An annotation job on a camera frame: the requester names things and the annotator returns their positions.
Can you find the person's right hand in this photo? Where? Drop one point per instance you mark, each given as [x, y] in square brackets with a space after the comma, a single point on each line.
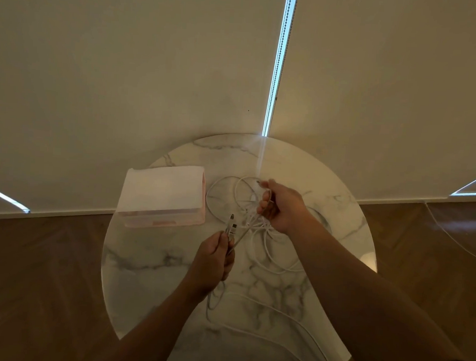
[286, 209]

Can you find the person's left hand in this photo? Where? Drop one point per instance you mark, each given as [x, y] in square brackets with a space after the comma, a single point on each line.
[209, 264]

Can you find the pink white storage box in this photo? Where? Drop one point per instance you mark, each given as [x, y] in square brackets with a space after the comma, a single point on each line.
[162, 188]

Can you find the person's left forearm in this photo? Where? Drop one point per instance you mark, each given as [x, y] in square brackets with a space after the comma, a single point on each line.
[146, 337]

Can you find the person's right forearm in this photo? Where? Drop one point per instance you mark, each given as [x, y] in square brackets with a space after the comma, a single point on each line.
[370, 309]

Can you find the beige roller blind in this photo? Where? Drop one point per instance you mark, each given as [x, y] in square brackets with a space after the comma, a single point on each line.
[108, 80]
[386, 94]

